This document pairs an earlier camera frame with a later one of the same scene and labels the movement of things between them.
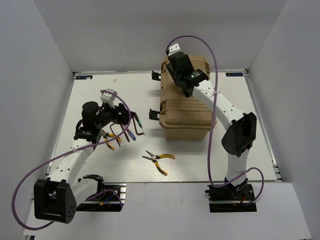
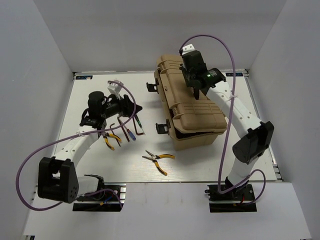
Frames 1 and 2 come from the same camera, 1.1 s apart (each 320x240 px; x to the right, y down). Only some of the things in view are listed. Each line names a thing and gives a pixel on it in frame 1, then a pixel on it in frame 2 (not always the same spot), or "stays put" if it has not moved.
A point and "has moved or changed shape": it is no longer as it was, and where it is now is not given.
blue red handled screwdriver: (131, 134) stays put
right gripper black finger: (188, 92) → (196, 93)
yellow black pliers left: (110, 135) stays put
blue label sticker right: (234, 74) stays put
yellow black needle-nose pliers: (153, 157) stays put
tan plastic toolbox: (182, 117) has moved or changed shape
